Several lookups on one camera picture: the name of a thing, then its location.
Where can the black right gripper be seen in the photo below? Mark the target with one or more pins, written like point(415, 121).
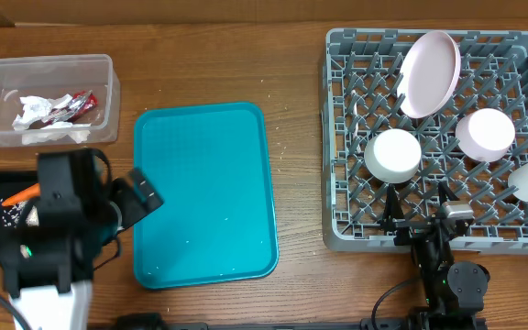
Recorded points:
point(419, 234)

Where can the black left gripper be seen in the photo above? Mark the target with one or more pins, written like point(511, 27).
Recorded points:
point(130, 209)

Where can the white bowl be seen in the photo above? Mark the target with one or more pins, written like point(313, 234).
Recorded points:
point(393, 156)

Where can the pink bowl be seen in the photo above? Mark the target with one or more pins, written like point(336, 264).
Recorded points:
point(485, 135)

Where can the orange carrot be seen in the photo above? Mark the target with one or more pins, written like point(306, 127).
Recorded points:
point(25, 195)

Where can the red snack wrapper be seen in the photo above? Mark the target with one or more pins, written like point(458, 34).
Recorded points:
point(69, 108)

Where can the white tissue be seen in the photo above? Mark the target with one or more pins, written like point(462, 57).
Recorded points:
point(36, 107)

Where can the large white plate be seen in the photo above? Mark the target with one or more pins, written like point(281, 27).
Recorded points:
point(429, 74)

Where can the wooden chopstick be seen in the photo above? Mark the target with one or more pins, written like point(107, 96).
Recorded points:
point(334, 137)

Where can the white plastic fork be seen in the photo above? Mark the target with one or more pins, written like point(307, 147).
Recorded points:
point(355, 118)

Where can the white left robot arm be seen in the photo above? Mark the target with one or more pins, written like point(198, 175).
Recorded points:
point(48, 260)

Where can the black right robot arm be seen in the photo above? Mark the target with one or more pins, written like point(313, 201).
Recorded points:
point(454, 291)

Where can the grey plastic dishwasher rack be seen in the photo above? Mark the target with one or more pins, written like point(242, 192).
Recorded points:
point(494, 73)

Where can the teal plastic serving tray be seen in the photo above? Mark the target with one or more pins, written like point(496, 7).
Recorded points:
point(211, 166)

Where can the clear plastic bin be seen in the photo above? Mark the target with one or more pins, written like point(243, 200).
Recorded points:
point(51, 77)

